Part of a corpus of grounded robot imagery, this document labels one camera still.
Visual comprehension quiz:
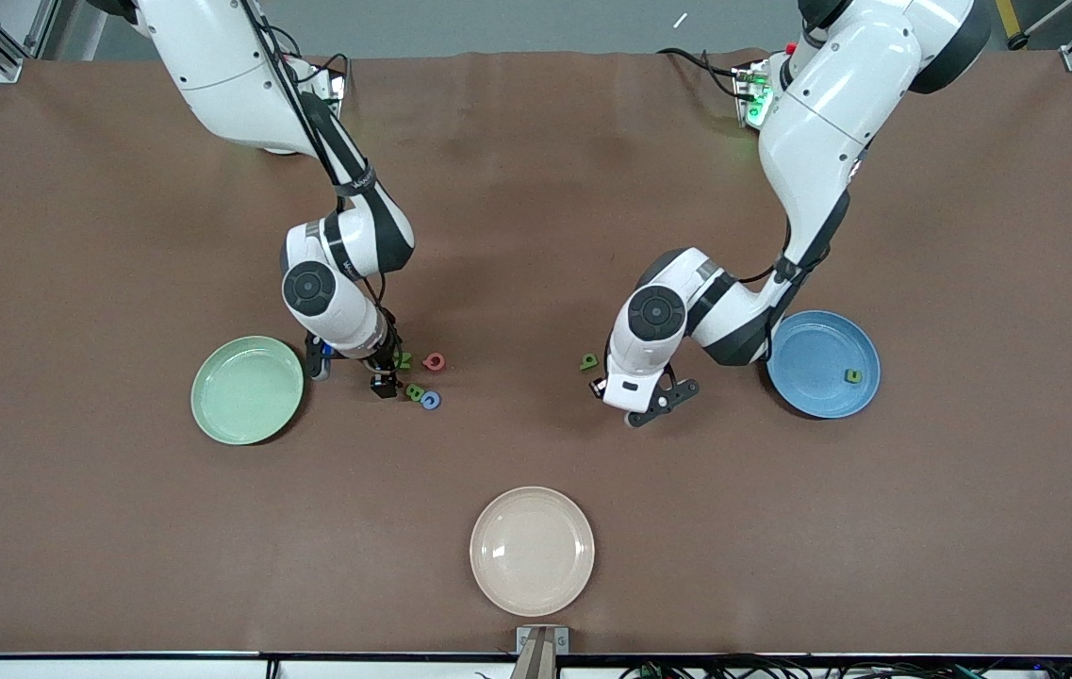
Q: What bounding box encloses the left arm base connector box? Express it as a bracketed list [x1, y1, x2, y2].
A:
[732, 58, 774, 129]

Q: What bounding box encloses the beige round plate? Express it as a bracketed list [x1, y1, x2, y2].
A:
[470, 486, 596, 618]

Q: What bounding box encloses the blue round plate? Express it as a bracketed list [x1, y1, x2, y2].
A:
[766, 310, 882, 420]

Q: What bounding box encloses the brown table mat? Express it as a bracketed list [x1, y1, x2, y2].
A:
[0, 49, 1072, 658]

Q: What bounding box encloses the black left base cable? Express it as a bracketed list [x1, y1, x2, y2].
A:
[656, 47, 746, 100]

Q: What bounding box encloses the grey camera pole bracket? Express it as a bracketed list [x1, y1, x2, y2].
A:
[516, 625, 570, 679]

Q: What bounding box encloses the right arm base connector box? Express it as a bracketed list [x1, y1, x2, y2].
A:
[307, 64, 349, 119]

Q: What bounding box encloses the green round plate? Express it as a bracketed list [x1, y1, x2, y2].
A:
[190, 336, 305, 446]

